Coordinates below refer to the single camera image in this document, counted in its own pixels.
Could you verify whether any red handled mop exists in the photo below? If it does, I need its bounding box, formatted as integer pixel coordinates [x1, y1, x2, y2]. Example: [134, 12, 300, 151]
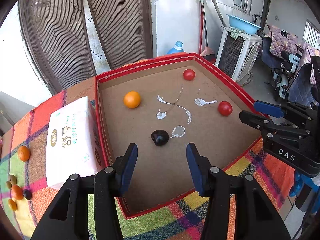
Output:
[200, 0, 214, 61]

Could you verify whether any right blue gloved hand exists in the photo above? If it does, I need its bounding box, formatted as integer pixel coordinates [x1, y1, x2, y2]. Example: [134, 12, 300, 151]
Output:
[289, 171, 319, 214]

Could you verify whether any red cherry tomato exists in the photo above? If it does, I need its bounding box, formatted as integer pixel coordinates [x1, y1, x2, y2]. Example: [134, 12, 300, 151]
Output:
[218, 101, 233, 116]
[183, 69, 196, 81]

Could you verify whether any blue detergent bottle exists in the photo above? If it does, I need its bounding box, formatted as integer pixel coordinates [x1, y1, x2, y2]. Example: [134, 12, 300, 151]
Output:
[167, 41, 184, 55]

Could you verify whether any dark plum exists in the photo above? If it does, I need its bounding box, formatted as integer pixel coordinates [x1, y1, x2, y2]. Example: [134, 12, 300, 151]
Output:
[151, 130, 169, 146]
[23, 189, 33, 200]

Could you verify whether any large orange tangerine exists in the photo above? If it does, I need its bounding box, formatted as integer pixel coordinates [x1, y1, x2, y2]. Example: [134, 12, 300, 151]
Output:
[11, 185, 24, 200]

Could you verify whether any red cardboard tray box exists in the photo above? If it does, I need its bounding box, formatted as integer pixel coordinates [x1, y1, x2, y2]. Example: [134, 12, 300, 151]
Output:
[95, 53, 260, 219]

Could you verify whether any orange in tray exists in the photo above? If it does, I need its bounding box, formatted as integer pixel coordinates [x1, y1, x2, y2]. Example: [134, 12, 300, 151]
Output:
[123, 90, 141, 109]

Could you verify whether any white tissue pack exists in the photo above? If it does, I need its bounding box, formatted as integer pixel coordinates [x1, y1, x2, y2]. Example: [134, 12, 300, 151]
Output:
[46, 96, 106, 190]

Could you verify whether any brown kiwi fruit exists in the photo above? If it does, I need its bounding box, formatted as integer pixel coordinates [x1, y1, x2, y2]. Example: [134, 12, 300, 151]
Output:
[9, 174, 17, 185]
[6, 181, 12, 189]

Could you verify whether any blue plastic basin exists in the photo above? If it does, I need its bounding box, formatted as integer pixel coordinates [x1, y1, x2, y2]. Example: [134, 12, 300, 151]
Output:
[228, 15, 261, 35]

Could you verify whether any white air conditioner unit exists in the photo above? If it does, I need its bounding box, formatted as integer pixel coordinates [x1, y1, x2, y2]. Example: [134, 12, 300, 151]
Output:
[215, 27, 263, 83]

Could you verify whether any electric scooter with quilt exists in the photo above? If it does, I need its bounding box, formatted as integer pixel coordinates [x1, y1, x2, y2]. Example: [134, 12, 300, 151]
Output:
[261, 24, 319, 107]

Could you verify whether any orange far on cloth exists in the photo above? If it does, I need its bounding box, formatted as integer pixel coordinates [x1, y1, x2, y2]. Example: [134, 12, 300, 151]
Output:
[17, 145, 30, 162]

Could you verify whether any small yellow orange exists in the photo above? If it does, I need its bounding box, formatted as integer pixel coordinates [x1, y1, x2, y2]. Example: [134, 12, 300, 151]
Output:
[8, 198, 17, 211]

